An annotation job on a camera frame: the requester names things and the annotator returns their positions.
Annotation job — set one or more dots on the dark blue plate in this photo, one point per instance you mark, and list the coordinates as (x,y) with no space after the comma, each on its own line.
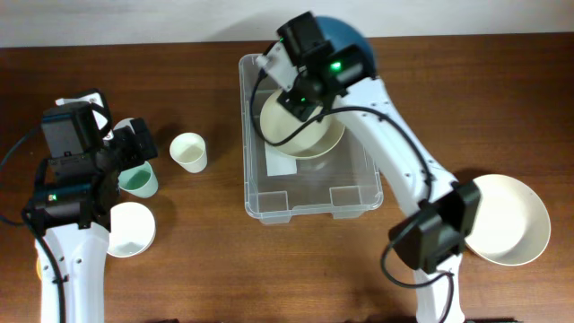
(342,35)

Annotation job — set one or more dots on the green plastic cup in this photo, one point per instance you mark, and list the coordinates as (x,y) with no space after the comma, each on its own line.
(139,181)

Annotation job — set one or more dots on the yellow small bowl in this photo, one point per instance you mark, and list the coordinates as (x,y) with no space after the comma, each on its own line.
(38,269)

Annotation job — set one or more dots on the white small bowl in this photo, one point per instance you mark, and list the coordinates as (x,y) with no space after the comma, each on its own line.
(133,230)

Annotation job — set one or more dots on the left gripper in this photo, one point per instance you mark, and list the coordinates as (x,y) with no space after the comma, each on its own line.
(127,138)

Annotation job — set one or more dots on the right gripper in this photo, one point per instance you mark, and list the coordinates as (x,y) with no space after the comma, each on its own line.
(300,111)

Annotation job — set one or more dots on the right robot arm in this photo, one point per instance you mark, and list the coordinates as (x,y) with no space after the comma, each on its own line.
(322,61)

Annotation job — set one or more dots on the cream plastic cup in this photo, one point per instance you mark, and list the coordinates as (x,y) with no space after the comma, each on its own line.
(188,150)

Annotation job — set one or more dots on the clear plastic storage container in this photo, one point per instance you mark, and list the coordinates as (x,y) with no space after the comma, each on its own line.
(344,182)

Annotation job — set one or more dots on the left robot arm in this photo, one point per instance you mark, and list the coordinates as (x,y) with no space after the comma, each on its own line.
(69,211)

